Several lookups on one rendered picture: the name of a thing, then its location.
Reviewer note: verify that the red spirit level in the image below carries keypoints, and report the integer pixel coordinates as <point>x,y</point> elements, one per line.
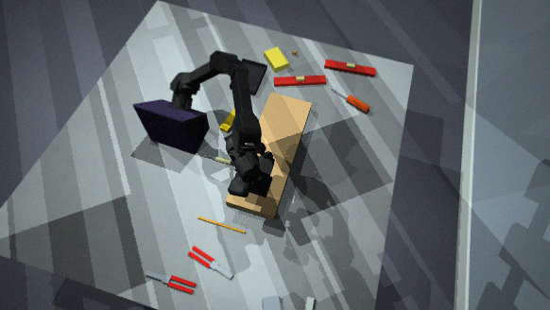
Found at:
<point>350,68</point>
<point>299,81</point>

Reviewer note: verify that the tan rectangular floor panel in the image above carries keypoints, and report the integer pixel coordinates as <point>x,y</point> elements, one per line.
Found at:
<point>282,123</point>

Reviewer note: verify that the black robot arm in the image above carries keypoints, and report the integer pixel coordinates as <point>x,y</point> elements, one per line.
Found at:
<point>245,125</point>

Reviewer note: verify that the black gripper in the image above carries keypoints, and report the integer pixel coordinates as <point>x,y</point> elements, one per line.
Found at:
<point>240,188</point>

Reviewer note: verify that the orange-handled awl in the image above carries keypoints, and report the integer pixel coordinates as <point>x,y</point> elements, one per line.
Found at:
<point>358,104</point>

